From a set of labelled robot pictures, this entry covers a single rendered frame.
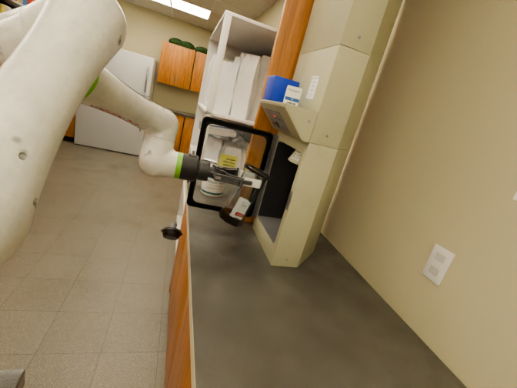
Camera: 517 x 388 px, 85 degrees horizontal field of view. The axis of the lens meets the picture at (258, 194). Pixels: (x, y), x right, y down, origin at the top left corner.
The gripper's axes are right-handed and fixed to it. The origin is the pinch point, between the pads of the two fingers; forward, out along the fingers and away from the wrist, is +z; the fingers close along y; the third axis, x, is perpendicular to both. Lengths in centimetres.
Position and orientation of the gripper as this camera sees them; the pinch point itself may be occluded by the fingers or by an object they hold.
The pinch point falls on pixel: (251, 179)
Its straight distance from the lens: 106.1
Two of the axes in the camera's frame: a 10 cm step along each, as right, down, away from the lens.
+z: 9.4, 1.6, 2.9
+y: -2.3, -3.4, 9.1
